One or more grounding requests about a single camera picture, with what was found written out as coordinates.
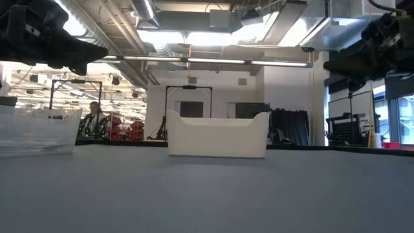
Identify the red machine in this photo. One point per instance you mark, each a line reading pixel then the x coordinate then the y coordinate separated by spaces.
pixel 137 129

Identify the red box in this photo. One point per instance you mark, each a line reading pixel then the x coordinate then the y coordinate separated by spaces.
pixel 391 145

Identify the ceiling security camera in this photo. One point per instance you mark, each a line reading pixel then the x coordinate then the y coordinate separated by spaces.
pixel 307 49

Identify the black rig frame with posts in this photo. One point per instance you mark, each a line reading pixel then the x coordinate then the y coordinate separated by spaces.
pixel 99 94

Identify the person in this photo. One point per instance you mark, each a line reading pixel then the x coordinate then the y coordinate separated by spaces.
pixel 95 113

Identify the white plastic bin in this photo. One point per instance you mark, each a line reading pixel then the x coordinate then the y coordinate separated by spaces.
pixel 216 142

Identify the gray table mat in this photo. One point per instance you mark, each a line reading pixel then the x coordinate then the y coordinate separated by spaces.
pixel 207 200

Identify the clear plastic bin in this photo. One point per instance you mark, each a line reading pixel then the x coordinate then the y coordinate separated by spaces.
pixel 35 136

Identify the round silver ventilation duct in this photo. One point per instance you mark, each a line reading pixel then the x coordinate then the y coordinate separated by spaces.
pixel 144 9

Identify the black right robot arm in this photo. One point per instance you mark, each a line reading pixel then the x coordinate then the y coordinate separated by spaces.
pixel 408 4

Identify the small black box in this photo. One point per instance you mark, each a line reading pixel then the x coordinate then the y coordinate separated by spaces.
pixel 8 101

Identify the black curtain panel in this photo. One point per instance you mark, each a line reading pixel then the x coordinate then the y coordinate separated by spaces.
pixel 291 129

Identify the flat silver ventilation duct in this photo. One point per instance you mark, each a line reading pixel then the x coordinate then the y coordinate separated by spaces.
pixel 291 22

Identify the dark wall window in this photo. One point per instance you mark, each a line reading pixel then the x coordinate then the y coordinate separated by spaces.
pixel 191 109

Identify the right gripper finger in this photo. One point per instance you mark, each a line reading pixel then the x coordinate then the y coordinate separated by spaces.
pixel 356 84
pixel 355 64

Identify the long ceiling light fixture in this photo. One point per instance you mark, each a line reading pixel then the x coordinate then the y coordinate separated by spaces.
pixel 213 60

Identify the black pegboard cart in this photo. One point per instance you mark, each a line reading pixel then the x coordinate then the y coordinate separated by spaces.
pixel 347 132

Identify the black stand pole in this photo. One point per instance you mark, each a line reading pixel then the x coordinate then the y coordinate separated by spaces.
pixel 351 103

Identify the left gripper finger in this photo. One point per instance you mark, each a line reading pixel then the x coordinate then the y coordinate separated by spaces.
pixel 79 68
pixel 77 53

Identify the black rig frame with camera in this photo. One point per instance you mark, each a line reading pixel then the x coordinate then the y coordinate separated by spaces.
pixel 189 87

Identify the dark monitor screen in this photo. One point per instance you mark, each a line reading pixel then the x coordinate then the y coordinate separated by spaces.
pixel 252 110

